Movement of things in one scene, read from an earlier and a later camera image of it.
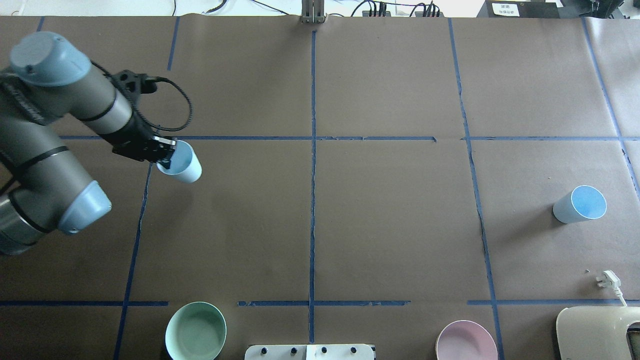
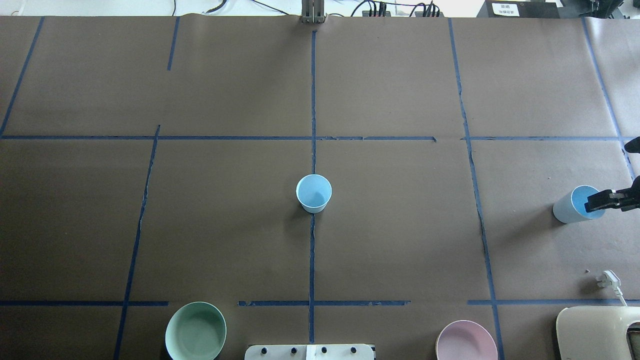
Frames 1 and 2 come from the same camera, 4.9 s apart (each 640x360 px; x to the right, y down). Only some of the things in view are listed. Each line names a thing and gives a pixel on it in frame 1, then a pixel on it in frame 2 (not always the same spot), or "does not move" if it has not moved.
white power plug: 610,279 does not move
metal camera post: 313,12 does not move
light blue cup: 585,202 does not move
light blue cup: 185,165 → 313,192
